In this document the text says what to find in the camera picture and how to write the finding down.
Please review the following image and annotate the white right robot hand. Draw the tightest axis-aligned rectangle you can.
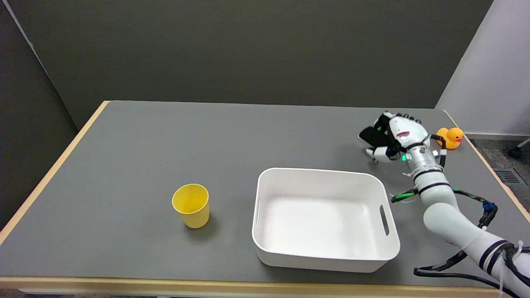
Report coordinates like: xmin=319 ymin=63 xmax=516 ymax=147
xmin=365 ymin=111 xmax=431 ymax=164

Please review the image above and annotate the black blackboard eraser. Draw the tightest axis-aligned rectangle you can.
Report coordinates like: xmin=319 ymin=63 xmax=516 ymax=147
xmin=358 ymin=126 xmax=390 ymax=149

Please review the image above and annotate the white plastic container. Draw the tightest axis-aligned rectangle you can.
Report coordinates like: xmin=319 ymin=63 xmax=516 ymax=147
xmin=252 ymin=168 xmax=401 ymax=274

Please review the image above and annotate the yellow rubber duck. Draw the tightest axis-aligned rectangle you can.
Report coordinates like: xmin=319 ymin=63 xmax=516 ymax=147
xmin=436 ymin=127 xmax=464 ymax=150

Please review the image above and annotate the floor vent grille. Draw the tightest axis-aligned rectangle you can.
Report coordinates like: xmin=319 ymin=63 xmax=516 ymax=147
xmin=494 ymin=169 xmax=523 ymax=185

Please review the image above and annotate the grey chair base leg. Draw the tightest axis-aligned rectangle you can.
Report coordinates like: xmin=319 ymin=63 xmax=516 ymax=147
xmin=508 ymin=138 xmax=530 ymax=159

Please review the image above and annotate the yellow plastic cup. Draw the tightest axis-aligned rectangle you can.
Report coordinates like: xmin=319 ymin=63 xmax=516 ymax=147
xmin=172 ymin=184 xmax=210 ymax=229

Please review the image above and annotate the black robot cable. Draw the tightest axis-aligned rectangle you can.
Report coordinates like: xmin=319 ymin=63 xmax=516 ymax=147
xmin=390 ymin=135 xmax=530 ymax=298

